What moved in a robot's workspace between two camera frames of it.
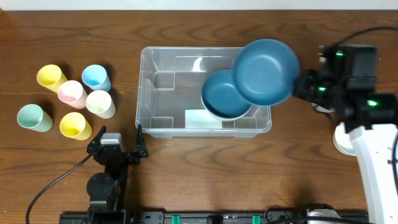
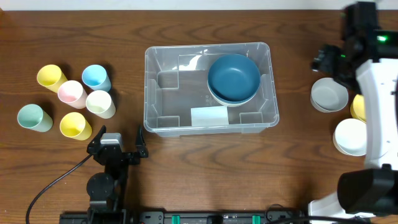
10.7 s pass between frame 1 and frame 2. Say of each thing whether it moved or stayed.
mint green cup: stayed
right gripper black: moved
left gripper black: stayed
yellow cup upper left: stayed
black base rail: stayed
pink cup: stayed
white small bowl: stayed
